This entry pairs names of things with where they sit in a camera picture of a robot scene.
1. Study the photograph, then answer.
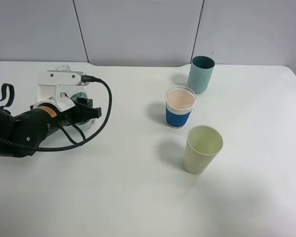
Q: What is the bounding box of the black braided left camera cable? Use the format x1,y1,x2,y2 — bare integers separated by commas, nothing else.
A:
0,75,113,152

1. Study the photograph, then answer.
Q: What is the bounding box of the blue sleeved cream cup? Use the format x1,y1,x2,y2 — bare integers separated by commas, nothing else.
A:
165,85,196,128

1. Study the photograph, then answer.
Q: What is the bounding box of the clear green label water bottle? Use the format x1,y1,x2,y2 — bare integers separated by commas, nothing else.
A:
56,64,95,131

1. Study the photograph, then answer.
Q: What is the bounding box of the pale green plastic cup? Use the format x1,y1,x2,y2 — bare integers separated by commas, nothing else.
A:
183,125,223,175

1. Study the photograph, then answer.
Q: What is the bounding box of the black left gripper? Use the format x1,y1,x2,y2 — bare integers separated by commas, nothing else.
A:
29,98,102,135

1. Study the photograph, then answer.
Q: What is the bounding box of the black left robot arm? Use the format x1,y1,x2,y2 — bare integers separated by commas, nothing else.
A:
0,98,102,158

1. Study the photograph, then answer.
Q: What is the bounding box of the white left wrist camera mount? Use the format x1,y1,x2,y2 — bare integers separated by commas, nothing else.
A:
33,70,88,112

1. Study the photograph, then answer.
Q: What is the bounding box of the light teal tall cup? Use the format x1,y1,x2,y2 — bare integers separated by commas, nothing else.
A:
187,56,215,94

